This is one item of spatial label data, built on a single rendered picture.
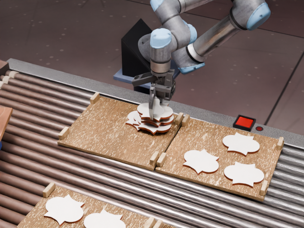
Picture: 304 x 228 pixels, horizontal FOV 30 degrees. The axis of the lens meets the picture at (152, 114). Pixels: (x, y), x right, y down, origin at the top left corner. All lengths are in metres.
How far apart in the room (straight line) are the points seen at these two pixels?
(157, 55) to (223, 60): 2.57
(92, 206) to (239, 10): 0.99
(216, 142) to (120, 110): 0.44
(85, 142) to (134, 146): 0.19
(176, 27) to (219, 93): 2.13
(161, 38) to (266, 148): 0.61
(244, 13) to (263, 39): 2.62
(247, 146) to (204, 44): 0.54
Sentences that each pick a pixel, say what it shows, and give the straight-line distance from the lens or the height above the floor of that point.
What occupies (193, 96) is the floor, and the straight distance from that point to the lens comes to 4.16.
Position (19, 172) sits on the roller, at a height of 0.92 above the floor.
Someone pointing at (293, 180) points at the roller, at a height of 0.91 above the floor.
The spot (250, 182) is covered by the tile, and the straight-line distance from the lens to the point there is 2.08.
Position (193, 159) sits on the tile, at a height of 0.95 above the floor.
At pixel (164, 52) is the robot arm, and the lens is 2.06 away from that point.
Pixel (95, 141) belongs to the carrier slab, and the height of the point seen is 0.94.
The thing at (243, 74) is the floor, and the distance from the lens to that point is 4.45.
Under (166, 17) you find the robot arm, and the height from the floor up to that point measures 1.39.
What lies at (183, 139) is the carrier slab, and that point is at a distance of 2.26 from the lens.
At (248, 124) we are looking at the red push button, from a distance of 2.37.
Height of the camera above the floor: 2.35
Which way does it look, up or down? 36 degrees down
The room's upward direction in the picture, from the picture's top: straight up
